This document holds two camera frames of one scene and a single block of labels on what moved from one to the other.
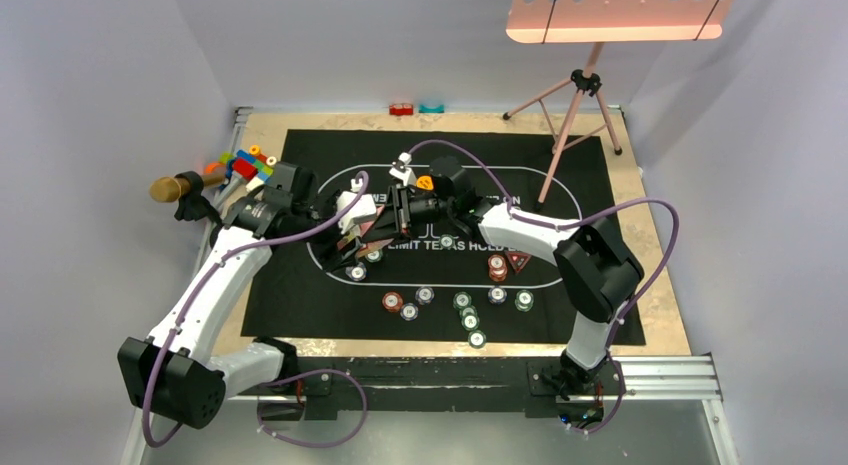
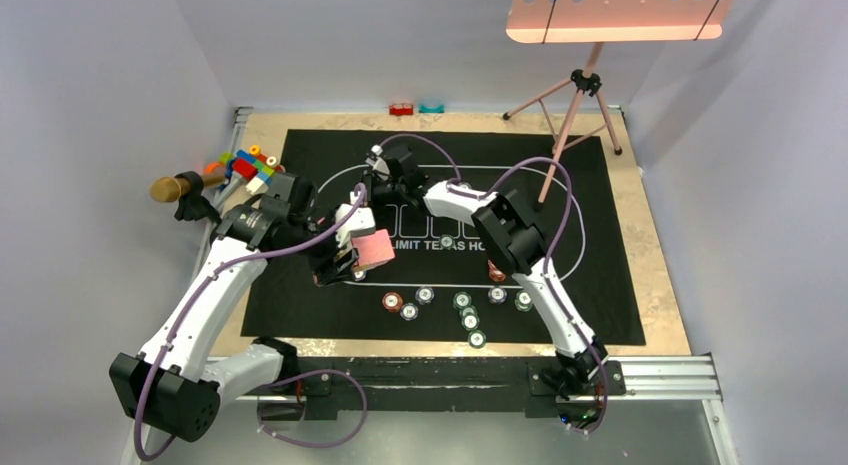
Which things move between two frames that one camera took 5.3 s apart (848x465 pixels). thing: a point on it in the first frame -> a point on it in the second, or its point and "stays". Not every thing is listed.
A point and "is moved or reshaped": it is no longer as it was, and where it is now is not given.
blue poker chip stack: [424, 295] stays
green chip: [477, 339] stays
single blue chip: [497, 295] stays
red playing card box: [346, 241] is moved or reshaped
